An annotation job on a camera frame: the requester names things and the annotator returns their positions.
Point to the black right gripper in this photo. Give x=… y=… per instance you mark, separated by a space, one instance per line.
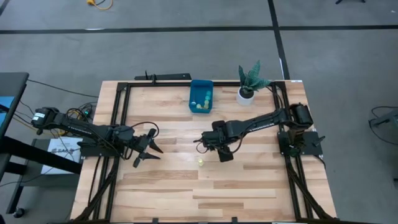
x=217 y=137

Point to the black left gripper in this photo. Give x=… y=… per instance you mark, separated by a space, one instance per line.
x=138 y=144

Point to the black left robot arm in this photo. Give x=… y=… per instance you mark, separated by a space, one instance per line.
x=77 y=127

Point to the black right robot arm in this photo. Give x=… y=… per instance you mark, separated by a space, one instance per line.
x=264 y=119

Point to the blue plastic basket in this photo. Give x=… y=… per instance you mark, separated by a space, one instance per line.
x=199 y=90

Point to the white plant pot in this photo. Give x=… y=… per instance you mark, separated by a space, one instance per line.
x=245 y=99

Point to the green snake plant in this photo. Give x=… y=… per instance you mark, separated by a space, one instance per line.
x=250 y=79

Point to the white printed paper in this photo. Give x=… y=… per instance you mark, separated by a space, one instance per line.
x=59 y=144

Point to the black metal beam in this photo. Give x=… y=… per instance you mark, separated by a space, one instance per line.
x=37 y=154

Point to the black caster wheel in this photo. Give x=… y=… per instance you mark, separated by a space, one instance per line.
x=18 y=212

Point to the black desk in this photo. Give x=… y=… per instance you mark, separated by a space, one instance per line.
x=12 y=84

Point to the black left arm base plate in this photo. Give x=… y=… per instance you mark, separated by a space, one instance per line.
x=93 y=151

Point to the black metal table frame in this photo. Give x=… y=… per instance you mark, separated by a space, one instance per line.
x=155 y=84

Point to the black mounting bracket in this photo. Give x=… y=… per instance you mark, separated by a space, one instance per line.
x=171 y=76

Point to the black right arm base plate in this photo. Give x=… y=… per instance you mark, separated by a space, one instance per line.
x=311 y=143

